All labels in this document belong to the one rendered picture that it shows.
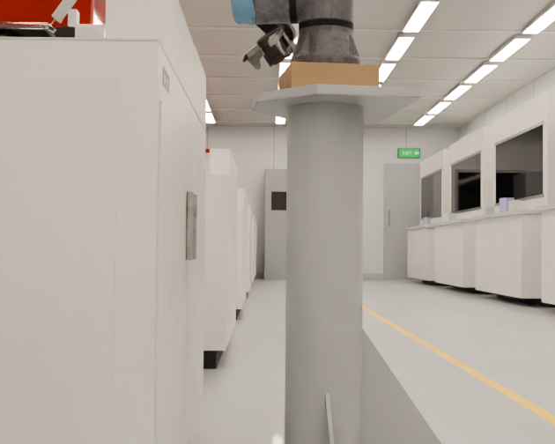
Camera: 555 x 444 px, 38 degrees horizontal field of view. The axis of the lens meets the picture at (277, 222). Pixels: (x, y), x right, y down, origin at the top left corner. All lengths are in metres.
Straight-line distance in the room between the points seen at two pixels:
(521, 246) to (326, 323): 6.29
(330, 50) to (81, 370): 0.82
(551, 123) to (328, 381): 6.47
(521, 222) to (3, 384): 6.88
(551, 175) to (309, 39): 6.30
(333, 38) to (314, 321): 0.57
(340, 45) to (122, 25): 0.52
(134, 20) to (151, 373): 0.55
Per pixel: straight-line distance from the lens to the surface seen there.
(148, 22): 1.35
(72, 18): 1.98
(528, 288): 7.89
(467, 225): 10.00
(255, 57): 2.31
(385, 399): 1.76
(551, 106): 7.99
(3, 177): 1.29
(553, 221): 7.05
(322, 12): 1.72
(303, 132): 1.66
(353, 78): 1.66
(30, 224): 1.27
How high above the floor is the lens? 0.50
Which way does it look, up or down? 2 degrees up
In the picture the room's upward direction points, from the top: 1 degrees clockwise
